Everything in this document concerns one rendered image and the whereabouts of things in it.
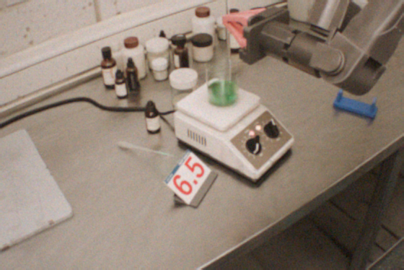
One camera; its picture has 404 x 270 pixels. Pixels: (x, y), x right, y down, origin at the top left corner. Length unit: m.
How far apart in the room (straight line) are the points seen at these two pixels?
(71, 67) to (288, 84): 0.53
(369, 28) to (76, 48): 0.75
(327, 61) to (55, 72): 0.72
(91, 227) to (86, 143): 0.23
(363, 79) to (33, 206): 0.60
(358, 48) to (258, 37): 0.18
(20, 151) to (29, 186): 0.11
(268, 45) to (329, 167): 0.29
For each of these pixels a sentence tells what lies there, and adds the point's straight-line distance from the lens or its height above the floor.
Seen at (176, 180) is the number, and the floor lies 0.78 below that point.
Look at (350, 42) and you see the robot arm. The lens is 0.62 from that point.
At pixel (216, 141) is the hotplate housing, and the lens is 0.83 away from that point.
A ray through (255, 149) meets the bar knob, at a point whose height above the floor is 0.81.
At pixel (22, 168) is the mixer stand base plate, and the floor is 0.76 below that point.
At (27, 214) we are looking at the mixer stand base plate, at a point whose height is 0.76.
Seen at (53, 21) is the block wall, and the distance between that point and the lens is 1.14.
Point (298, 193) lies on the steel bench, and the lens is 0.82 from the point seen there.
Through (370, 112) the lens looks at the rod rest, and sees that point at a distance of 1.02.
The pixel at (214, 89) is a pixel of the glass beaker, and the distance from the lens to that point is 0.83.
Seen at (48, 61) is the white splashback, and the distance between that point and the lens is 1.13.
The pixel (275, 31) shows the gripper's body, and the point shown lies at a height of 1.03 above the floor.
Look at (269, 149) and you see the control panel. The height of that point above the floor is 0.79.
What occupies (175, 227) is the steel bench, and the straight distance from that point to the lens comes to 0.77.
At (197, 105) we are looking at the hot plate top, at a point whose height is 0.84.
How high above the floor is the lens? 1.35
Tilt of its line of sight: 39 degrees down
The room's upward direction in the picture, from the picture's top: 3 degrees counter-clockwise
